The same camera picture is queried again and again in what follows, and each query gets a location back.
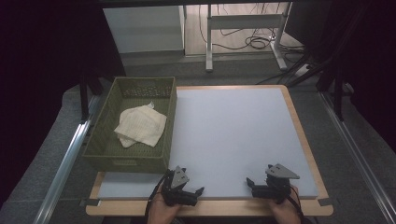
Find white cabinet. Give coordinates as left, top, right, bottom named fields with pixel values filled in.
left=102, top=5, right=187, bottom=55

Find person's right hand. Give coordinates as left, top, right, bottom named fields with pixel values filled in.
left=268, top=186, right=303, bottom=224

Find cream cloth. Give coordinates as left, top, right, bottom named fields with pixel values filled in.
left=113, top=102, right=168, bottom=148

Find person's left hand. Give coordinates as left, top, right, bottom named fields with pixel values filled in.
left=147, top=193, right=182, bottom=224

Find green plastic basket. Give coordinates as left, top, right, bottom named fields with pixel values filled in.
left=81, top=76, right=178, bottom=175

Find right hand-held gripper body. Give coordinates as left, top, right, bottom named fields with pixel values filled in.
left=251, top=163, right=301, bottom=205

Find black floor cables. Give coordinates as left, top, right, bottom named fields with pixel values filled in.
left=198, top=3, right=306, bottom=54

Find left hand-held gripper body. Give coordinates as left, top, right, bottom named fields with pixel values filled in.
left=160, top=165, right=200, bottom=207

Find aluminium rail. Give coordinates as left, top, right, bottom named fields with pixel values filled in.
left=32, top=95, right=96, bottom=224
left=318, top=91, right=396, bottom=224

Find white power strip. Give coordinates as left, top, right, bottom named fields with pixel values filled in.
left=293, top=63, right=311, bottom=78

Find white metal desk frame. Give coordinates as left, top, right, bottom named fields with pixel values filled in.
left=205, top=1, right=294, bottom=74

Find right hand-held gripper cable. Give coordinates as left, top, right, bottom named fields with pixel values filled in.
left=288, top=185, right=305, bottom=224

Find black stand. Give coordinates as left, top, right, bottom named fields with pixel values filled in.
left=285, top=46, right=347, bottom=123
left=78, top=70, right=105, bottom=123

